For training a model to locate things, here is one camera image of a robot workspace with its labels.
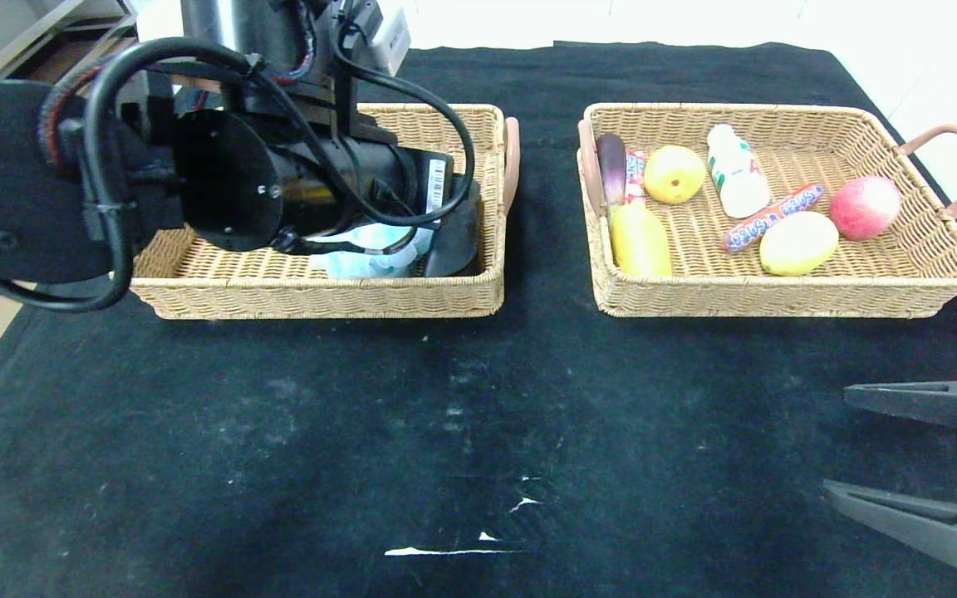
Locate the purple eggplant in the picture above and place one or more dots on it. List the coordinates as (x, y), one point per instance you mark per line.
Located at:
(611, 170)

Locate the wicker basket holding household items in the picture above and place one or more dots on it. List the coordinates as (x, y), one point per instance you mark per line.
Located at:
(321, 295)

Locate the yellow pear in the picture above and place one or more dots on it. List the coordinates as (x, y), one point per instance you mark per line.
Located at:
(674, 176)

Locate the black leather pouch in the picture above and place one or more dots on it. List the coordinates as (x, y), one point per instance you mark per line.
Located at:
(458, 241)

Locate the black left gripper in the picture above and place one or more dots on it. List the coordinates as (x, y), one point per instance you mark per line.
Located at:
(439, 188)

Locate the wicker basket holding food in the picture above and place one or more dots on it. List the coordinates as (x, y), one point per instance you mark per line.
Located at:
(877, 141)

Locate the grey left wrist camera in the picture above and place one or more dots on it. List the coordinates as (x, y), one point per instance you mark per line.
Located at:
(391, 37)

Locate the long yellow mango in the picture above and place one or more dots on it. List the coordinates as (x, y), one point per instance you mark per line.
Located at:
(640, 242)

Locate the white cabinet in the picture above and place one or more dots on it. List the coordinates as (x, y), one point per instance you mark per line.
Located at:
(952, 75)

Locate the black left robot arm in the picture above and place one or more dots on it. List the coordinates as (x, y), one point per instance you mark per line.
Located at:
(5, 183)

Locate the red apple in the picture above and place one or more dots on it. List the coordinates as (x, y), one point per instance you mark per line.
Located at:
(864, 208)

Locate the red candy packet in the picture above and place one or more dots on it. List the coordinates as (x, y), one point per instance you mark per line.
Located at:
(635, 176)

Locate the light blue bath loofah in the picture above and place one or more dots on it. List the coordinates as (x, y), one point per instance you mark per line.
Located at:
(362, 262)

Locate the red blue wrapped sausage stick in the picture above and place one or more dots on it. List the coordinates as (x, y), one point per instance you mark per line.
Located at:
(773, 218)

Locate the yellow lemon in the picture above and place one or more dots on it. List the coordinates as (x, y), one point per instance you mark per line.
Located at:
(797, 244)

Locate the black tablecloth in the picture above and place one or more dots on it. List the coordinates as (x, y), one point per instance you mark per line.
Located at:
(545, 415)

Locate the white milk drink bottle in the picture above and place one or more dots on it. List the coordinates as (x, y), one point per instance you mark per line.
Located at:
(738, 174)

